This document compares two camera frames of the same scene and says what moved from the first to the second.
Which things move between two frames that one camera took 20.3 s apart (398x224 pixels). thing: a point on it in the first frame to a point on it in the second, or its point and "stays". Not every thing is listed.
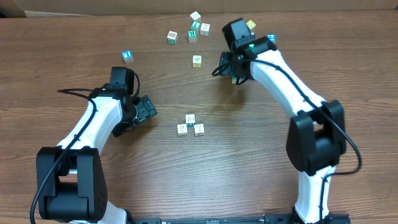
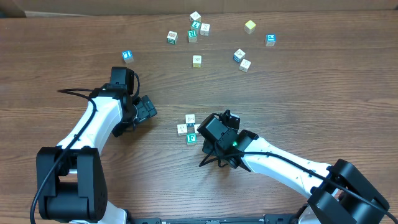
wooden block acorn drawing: (199, 129) stays
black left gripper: (146, 108) stays
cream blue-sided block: (189, 120) stays
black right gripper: (225, 64) to (208, 148)
